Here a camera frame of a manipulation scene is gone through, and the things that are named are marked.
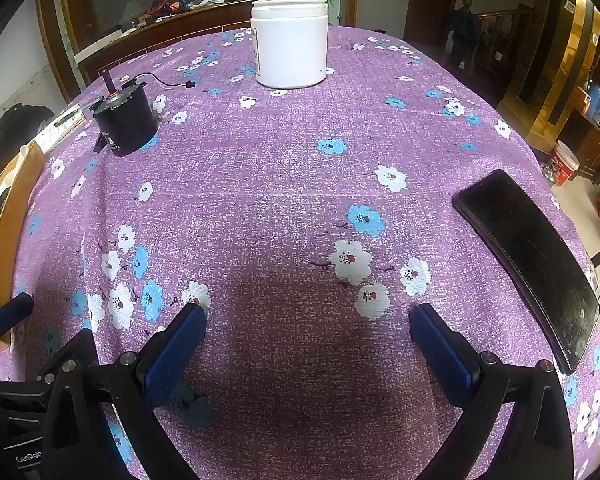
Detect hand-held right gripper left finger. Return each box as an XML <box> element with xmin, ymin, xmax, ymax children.
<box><xmin>40</xmin><ymin>304</ymin><xmax>208</xmax><ymax>480</ymax></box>

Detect black smartphone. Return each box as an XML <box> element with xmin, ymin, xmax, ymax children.
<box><xmin>452</xmin><ymin>169</ymin><xmax>600</xmax><ymax>374</ymax></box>

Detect purple floral tablecloth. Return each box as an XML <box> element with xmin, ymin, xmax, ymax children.
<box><xmin>0</xmin><ymin>25</ymin><xmax>600</xmax><ymax>480</ymax></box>

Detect white bucket red label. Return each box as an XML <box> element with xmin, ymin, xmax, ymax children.
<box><xmin>550</xmin><ymin>141</ymin><xmax>581</xmax><ymax>188</ymax></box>

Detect flat white box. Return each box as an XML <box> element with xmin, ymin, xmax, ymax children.
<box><xmin>77</xmin><ymin>30</ymin><xmax>126</xmax><ymax>61</ymax></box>

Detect black cylindrical motor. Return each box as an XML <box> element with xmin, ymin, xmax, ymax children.
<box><xmin>82</xmin><ymin>71</ymin><xmax>201</xmax><ymax>157</ymax></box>

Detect wooden stair railing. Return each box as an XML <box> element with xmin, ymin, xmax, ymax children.
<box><xmin>475</xmin><ymin>5</ymin><xmax>536</xmax><ymax>106</ymax></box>

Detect brown wooden door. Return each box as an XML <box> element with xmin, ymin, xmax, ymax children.
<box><xmin>405</xmin><ymin>0</ymin><xmax>461</xmax><ymax>48</ymax></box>

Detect golden pillar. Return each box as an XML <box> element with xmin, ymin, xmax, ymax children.
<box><xmin>497</xmin><ymin>0</ymin><xmax>600</xmax><ymax>153</ymax></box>

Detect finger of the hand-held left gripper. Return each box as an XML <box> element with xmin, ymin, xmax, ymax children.
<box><xmin>0</xmin><ymin>292</ymin><xmax>35</xmax><ymax>342</ymax></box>
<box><xmin>0</xmin><ymin>330</ymin><xmax>100</xmax><ymax>388</ymax></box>

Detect black leather sofa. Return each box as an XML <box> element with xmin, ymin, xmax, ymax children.
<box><xmin>0</xmin><ymin>104</ymin><xmax>56</xmax><ymax>158</ymax></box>

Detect wooden display cabinet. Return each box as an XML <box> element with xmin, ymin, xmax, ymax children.
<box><xmin>35</xmin><ymin>0</ymin><xmax>361</xmax><ymax>101</ymax></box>

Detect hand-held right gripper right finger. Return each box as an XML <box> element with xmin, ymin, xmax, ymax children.
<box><xmin>409</xmin><ymin>303</ymin><xmax>576</xmax><ymax>480</ymax></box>

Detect white notebook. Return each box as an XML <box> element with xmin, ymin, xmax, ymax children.
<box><xmin>32</xmin><ymin>110</ymin><xmax>86</xmax><ymax>153</ymax></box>

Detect white plastic jar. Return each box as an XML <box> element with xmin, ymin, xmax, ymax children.
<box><xmin>250</xmin><ymin>0</ymin><xmax>329</xmax><ymax>89</ymax></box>

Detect yellow taped cardboard box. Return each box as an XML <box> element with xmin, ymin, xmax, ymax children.
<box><xmin>0</xmin><ymin>142</ymin><xmax>48</xmax><ymax>356</ymax></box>

